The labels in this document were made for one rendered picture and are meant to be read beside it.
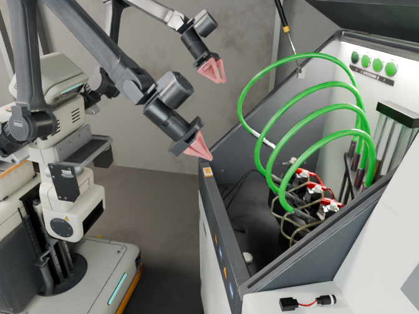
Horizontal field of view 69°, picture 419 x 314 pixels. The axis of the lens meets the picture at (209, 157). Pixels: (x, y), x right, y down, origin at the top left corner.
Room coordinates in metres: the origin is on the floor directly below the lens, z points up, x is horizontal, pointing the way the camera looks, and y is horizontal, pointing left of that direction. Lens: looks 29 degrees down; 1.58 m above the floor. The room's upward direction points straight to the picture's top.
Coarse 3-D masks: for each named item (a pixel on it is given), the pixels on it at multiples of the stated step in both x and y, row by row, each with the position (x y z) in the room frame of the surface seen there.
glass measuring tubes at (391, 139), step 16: (384, 112) 0.85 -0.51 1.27; (400, 112) 0.79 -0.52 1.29; (384, 128) 0.87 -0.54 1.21; (400, 128) 0.79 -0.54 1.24; (416, 128) 0.76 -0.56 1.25; (384, 144) 0.83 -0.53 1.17; (400, 144) 0.77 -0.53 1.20; (368, 160) 0.87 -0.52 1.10; (384, 160) 0.81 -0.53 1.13; (400, 160) 0.76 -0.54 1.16
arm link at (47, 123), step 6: (36, 114) 0.83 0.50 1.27; (42, 114) 0.84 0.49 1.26; (48, 114) 0.86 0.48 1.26; (36, 120) 0.81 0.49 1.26; (42, 120) 0.82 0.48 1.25; (48, 120) 0.84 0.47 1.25; (42, 126) 0.81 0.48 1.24; (48, 126) 0.83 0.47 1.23; (42, 132) 0.81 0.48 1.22; (48, 132) 0.83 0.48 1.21; (42, 138) 0.83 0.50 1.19
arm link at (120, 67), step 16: (48, 0) 0.83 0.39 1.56; (64, 0) 0.82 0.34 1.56; (64, 16) 0.81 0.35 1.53; (80, 16) 0.79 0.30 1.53; (80, 32) 0.78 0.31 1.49; (96, 32) 0.77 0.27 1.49; (96, 48) 0.76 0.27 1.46; (112, 48) 0.75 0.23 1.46; (112, 64) 0.73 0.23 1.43; (128, 64) 0.73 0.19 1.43; (112, 80) 0.72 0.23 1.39; (144, 80) 0.71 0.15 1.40
